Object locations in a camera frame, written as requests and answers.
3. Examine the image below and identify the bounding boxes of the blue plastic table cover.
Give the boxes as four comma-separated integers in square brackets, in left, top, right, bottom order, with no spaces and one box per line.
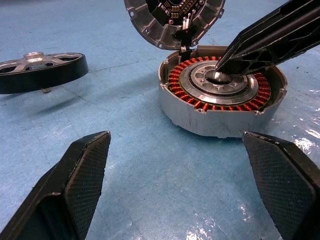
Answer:
[0,0,320,240]

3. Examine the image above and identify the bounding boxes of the round grey motor lid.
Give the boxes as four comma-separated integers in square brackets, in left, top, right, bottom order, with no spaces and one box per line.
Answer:
[123,0,226,53]

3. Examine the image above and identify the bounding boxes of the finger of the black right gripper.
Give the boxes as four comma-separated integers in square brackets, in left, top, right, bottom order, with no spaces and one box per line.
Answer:
[216,0,320,66]
[215,19,320,76]

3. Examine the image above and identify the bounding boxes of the black spoked rotor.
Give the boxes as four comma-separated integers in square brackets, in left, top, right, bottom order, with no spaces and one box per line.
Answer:
[0,51,90,95]

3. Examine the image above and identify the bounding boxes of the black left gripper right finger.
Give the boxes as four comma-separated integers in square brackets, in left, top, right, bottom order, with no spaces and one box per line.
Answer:
[242,131,320,240]

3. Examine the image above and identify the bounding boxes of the grey motor housing copper windings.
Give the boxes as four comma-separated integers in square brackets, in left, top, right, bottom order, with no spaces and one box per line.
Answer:
[158,44,288,140]

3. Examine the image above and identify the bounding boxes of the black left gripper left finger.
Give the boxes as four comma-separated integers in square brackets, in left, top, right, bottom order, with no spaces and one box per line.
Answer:
[0,130,112,240]

